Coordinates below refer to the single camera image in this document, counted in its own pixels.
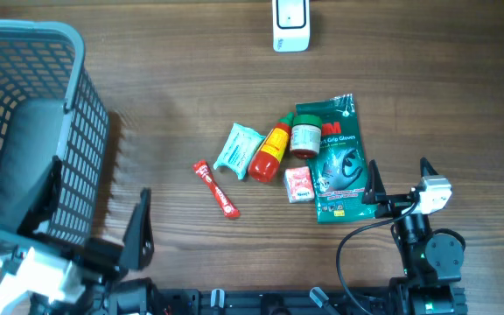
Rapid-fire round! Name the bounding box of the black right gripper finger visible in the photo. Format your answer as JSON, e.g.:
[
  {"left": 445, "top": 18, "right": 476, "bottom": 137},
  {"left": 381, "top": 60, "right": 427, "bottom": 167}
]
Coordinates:
[
  {"left": 420, "top": 157, "right": 438, "bottom": 177},
  {"left": 361, "top": 159, "right": 387, "bottom": 205}
]

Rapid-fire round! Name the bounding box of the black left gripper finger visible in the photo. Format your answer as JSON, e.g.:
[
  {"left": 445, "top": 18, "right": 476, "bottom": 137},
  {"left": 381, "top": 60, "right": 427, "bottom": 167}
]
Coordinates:
[
  {"left": 17, "top": 156, "right": 62, "bottom": 235},
  {"left": 118, "top": 188, "right": 154, "bottom": 270}
]

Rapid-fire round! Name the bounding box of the green 3M gloves packet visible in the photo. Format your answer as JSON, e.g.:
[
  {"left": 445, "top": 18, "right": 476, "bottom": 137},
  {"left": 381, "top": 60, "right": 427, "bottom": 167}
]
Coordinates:
[{"left": 296, "top": 94, "right": 376, "bottom": 224}]

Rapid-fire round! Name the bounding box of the orange tissue packet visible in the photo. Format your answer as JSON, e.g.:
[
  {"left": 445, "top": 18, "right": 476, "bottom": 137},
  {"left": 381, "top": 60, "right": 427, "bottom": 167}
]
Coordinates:
[{"left": 283, "top": 166, "right": 315, "bottom": 203}]

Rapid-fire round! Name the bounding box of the green-lid spice jar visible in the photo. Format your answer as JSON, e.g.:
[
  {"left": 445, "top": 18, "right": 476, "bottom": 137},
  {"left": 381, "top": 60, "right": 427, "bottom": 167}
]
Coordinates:
[{"left": 290, "top": 114, "right": 322, "bottom": 159}]

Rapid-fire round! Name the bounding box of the red Nescafe coffee stick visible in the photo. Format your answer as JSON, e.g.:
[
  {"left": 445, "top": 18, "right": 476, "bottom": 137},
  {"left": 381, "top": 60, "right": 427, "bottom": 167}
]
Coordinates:
[{"left": 192, "top": 160, "right": 240, "bottom": 219}]

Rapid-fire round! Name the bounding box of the red chili sauce bottle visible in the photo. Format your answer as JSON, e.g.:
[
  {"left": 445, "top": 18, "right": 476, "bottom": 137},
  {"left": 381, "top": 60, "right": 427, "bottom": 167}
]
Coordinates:
[{"left": 248, "top": 112, "right": 294, "bottom": 183}]

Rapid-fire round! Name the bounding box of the mint green tissue packet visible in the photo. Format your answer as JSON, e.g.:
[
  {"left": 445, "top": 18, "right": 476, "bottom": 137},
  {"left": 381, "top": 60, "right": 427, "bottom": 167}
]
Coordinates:
[{"left": 213, "top": 122, "right": 265, "bottom": 180}]

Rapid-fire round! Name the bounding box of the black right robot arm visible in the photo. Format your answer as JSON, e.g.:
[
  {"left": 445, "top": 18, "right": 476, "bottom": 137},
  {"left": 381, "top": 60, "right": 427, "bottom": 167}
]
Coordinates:
[{"left": 362, "top": 157, "right": 468, "bottom": 315}]

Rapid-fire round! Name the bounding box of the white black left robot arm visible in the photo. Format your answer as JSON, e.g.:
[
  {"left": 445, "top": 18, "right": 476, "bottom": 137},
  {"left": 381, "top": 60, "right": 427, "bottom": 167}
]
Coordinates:
[{"left": 0, "top": 156, "right": 162, "bottom": 314}]

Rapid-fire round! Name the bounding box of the white barcode scanner box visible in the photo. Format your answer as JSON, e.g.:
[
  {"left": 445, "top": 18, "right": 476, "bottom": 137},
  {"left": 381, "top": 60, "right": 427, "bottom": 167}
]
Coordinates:
[{"left": 272, "top": 0, "right": 311, "bottom": 53}]

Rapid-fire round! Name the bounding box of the grey plastic mesh basket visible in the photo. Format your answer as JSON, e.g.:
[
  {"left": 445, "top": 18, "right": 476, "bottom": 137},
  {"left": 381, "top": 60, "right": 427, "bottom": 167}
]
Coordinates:
[{"left": 0, "top": 20, "right": 109, "bottom": 262}]

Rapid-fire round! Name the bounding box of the black right camera cable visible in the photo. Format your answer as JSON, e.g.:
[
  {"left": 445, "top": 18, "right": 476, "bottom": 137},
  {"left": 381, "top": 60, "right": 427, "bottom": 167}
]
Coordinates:
[{"left": 335, "top": 199, "right": 422, "bottom": 315}]

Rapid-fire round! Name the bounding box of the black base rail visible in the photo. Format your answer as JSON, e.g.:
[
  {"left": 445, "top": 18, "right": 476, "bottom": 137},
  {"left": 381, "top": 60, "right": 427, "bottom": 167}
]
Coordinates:
[{"left": 146, "top": 286, "right": 470, "bottom": 315}]

